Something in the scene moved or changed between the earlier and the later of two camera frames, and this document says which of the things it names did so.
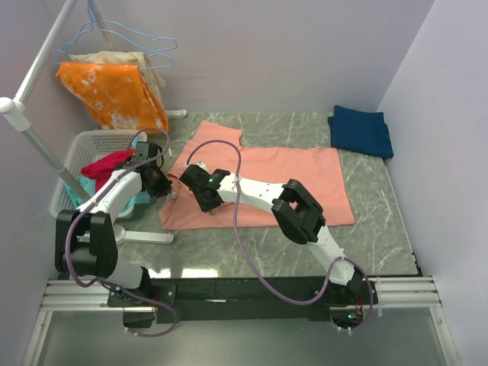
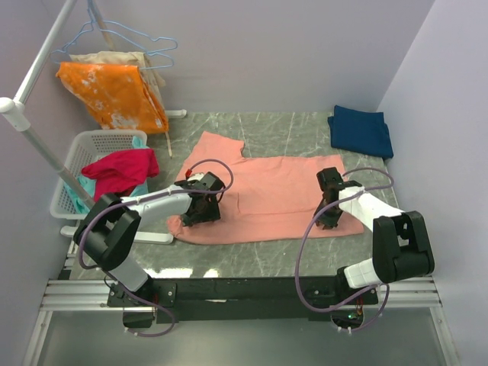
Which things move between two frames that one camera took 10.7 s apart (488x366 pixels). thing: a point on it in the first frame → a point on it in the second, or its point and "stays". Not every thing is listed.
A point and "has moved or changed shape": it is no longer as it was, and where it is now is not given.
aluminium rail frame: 417,293 stays
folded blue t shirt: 361,132 stays
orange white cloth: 118,95 stays
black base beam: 259,299 stays
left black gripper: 163,188 → 211,214
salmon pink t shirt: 318,168 has moved or changed shape
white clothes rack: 15,114 stays
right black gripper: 205,207 → 329,223
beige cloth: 152,79 stays
